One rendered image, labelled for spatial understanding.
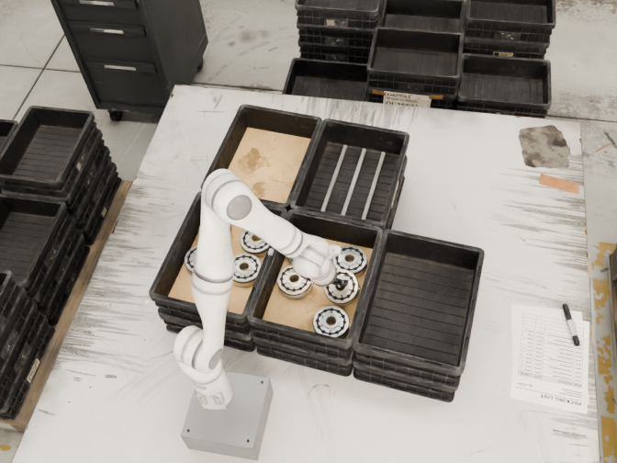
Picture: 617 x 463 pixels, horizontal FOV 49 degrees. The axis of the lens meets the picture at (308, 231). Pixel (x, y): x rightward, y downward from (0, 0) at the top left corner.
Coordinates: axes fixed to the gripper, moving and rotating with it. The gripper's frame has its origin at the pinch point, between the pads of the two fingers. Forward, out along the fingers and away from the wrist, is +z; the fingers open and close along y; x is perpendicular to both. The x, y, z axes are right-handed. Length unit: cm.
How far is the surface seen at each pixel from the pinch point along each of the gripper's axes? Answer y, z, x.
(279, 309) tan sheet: -13.8, 2.4, -9.6
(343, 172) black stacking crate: -4.8, 22.3, 41.8
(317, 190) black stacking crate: -12.0, 18.6, 33.2
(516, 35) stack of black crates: 52, 96, 143
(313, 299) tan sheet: -4.6, 4.6, -5.2
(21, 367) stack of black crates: -119, 45, -39
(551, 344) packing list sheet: 66, 22, -6
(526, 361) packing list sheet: 59, 19, -13
